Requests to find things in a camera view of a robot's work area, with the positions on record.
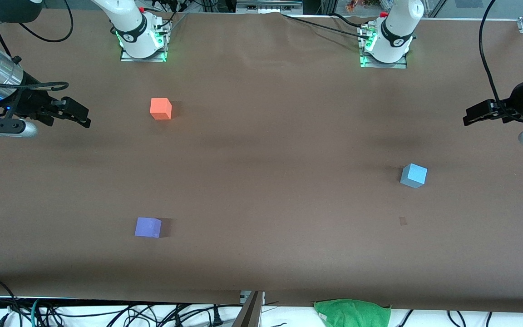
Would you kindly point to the grey metal post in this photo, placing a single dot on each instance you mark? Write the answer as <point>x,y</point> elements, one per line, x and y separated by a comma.
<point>251,313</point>

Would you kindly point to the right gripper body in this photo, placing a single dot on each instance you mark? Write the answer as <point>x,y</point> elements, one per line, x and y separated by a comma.
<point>31,101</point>

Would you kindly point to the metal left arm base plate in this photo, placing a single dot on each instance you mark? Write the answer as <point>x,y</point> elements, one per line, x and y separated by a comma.
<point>365,62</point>

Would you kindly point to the orange foam block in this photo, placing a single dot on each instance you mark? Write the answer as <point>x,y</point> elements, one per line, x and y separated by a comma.
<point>160,109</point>

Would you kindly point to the silver device box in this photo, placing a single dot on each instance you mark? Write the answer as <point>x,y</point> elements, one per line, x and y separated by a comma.
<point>268,5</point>

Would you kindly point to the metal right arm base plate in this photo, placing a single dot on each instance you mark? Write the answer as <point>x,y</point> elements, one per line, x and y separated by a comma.
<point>167,43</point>

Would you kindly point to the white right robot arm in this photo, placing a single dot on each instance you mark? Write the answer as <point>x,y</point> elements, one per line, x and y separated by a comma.
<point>134,27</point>

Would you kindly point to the brown table mat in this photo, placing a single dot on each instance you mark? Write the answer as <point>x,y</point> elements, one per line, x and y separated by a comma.
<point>266,204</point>

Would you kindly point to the blue foam block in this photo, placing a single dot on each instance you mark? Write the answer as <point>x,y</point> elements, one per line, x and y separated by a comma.
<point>413,176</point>

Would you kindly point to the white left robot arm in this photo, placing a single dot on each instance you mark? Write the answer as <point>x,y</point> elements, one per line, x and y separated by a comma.
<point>395,32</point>

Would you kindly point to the purple foam block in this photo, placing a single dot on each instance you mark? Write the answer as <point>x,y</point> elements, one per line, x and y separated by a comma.
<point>148,227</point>

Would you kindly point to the orange toy figure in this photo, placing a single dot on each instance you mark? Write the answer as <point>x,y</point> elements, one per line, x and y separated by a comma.
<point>353,5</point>

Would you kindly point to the green cloth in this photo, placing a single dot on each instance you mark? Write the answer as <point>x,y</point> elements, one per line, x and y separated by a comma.
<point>352,313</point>

